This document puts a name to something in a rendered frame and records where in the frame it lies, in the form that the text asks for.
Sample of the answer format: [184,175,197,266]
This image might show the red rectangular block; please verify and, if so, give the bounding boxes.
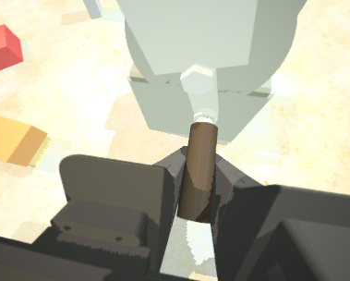
[0,24,24,71]

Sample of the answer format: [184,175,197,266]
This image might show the white rectangular bar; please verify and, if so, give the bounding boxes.
[82,0,103,19]

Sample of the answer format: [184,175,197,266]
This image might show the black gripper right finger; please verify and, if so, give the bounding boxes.
[211,153,350,281]

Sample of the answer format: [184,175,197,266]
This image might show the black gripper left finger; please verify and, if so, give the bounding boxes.
[58,146,187,272]

